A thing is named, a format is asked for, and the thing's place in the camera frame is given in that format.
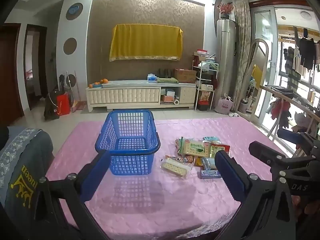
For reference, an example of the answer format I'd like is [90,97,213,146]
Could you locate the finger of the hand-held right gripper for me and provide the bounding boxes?
[276,128,320,156]
[249,141,318,175]

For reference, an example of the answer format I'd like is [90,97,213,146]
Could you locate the boxes in cabinet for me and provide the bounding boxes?
[161,89,175,102]

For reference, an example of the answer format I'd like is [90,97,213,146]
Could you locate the white tv cabinet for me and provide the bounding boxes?
[86,79,197,112]

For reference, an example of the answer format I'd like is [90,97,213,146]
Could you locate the wooden drying rack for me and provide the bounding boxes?
[259,84,320,140]

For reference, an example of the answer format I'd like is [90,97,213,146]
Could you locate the black hanging garment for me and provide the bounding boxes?
[297,37,316,71]

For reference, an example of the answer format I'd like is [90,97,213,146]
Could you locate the silver arched rack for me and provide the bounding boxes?
[246,39,270,105]

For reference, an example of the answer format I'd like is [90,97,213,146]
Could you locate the silver tower air conditioner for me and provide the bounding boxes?
[216,19,238,110]

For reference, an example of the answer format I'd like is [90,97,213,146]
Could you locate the red snack pouch yellow label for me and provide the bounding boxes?
[210,141,230,158]

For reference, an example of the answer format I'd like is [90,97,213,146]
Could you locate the cardboard box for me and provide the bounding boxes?
[174,68,197,83]

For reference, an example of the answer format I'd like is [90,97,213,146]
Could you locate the dark wooden door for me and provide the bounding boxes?
[0,24,24,125]

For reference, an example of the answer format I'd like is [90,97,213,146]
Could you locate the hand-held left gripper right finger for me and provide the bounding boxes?
[214,151,298,240]

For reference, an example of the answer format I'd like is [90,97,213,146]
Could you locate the pink blanket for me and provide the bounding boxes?
[46,117,295,235]

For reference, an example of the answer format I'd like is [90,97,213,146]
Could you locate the person's right hand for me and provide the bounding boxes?
[293,195,320,220]

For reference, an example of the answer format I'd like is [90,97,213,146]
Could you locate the yellow cloth cover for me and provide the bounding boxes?
[109,24,184,62]

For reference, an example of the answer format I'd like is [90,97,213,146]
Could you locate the red paper bag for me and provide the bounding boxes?
[56,92,71,116]

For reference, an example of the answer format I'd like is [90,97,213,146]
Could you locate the vase with red flowers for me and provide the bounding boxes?
[217,3,234,20]

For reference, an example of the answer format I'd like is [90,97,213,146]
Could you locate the light blue snack packet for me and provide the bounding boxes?
[202,136,222,144]

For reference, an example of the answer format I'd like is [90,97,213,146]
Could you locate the black bag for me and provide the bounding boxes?
[44,89,60,120]

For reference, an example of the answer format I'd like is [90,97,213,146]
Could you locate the green label cracker packet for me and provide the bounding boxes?
[179,138,212,157]

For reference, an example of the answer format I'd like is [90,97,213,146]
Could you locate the blue striped snack packet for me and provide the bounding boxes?
[201,157,217,172]

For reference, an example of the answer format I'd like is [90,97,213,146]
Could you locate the round wall panel blue centre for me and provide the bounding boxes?
[66,2,83,20]

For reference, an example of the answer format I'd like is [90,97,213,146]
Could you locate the dark wooden door frame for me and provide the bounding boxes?
[24,24,48,110]

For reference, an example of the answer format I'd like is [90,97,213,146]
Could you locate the grey printed cloth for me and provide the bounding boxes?
[0,126,54,220]

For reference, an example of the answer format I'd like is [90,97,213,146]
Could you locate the clear cracker packet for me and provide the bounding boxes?
[161,155,193,179]

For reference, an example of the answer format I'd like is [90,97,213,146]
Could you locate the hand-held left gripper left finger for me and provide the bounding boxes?
[32,151,112,240]

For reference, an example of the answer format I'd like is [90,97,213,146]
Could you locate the small red snack packet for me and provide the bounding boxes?
[175,155,195,163]

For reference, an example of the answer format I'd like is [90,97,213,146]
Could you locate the yellow hanging towel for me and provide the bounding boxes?
[252,64,263,83]

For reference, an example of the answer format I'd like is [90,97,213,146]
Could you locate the white shelf rack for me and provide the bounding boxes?
[192,49,219,111]

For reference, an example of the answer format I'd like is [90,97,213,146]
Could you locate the broom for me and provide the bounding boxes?
[66,71,85,112]

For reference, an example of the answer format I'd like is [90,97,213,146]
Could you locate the glass sliding door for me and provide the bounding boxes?
[251,5,278,120]

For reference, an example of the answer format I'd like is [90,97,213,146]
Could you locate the round brown wall panel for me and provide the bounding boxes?
[65,74,77,87]
[63,38,77,55]

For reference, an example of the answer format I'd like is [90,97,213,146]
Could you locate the pink bag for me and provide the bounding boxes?
[219,94,234,115]

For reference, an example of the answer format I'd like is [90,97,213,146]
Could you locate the purple snack packet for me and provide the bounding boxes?
[199,170,222,179]

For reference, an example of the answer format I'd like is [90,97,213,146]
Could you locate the patterned curtain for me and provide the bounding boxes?
[232,0,252,114]

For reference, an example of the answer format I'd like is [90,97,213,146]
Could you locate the blue plastic basket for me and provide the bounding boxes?
[94,109,161,176]

